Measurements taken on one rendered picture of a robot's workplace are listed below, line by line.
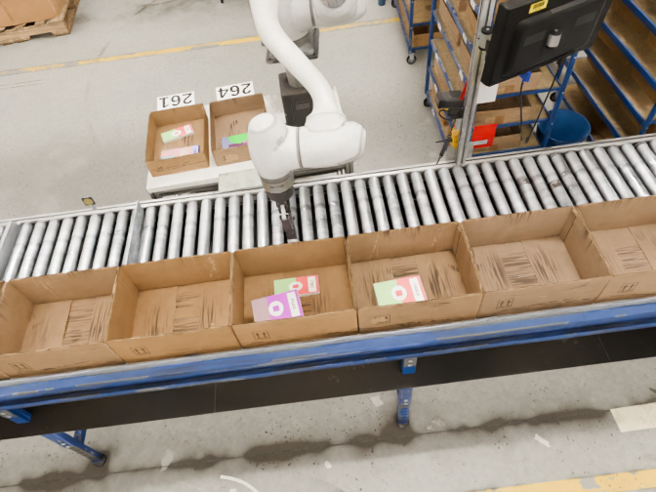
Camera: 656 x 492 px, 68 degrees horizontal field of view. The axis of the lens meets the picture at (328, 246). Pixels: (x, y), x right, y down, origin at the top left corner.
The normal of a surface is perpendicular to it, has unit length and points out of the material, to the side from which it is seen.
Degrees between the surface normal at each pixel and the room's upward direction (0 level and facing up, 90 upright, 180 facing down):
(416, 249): 89
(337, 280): 0
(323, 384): 0
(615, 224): 89
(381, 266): 2
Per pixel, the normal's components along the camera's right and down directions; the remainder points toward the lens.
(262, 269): 0.10, 0.78
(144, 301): -0.10, -0.59
